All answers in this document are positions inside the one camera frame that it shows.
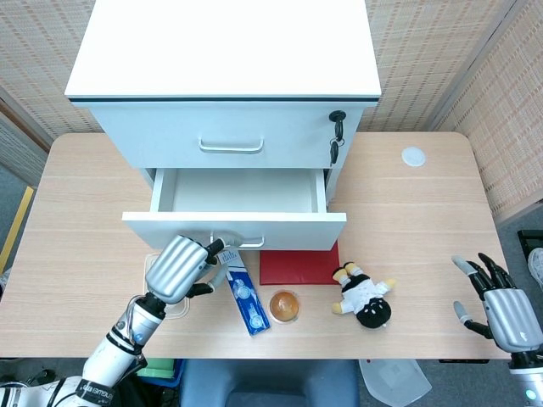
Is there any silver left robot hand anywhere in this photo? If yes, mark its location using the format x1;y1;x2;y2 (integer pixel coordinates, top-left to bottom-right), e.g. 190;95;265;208
144;235;245;305

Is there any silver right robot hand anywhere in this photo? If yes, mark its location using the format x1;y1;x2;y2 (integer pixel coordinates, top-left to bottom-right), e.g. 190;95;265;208
451;253;543;353

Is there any white middle-height drawer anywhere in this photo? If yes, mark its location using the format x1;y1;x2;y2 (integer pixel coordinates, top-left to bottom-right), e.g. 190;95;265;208
121;167;348;252

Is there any white drawer with lock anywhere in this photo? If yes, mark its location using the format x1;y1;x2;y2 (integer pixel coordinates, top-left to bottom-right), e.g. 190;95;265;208
91;105;365;170

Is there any white drawer cabinet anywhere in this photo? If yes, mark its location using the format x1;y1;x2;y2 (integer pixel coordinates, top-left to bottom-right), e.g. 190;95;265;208
64;0;383;209

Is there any beige food tray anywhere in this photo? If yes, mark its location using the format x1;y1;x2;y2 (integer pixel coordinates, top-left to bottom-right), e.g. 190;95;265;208
143;252;192;320

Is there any blue white long box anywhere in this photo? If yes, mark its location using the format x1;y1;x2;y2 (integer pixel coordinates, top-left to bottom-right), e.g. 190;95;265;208
216;249;272;338

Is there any green plastic box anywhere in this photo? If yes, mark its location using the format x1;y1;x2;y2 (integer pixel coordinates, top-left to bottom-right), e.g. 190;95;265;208
137;358;177;380

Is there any blue plastic crate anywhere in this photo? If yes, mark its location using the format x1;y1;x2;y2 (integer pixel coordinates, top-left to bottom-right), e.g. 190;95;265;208
139;359;184;389

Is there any amber jelly cup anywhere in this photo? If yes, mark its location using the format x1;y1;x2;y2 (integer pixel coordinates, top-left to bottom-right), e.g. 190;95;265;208
269;288;303;324

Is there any black bag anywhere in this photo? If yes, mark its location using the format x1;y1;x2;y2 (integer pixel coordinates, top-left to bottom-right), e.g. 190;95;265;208
112;372;183;407

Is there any translucent white plastic cover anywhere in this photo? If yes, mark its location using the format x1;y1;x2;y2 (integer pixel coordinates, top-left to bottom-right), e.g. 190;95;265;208
358;359;433;407

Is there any plush doll black hair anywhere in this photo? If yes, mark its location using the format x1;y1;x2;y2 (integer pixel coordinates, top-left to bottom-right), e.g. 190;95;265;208
331;261;399;330

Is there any yellow strip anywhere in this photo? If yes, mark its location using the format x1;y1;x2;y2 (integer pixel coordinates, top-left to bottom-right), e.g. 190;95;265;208
0;186;35;276

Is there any white round desk grommet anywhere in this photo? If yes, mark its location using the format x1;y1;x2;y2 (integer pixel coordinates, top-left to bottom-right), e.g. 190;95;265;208
400;146;427;167

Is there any black key in lock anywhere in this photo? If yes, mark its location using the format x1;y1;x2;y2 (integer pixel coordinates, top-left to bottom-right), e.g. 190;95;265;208
328;109;347;139

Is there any black frame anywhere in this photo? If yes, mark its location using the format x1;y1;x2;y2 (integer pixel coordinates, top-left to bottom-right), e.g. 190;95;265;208
516;229;543;292

